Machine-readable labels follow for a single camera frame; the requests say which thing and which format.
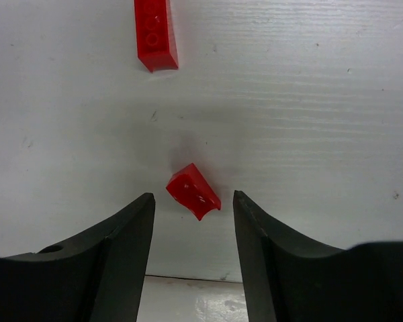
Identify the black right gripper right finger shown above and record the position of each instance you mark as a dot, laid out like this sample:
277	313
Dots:
288	276

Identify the small red lego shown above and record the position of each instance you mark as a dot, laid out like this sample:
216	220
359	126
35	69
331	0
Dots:
155	38
190	189

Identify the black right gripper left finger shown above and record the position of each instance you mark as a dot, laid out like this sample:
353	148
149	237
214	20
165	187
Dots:
96	275

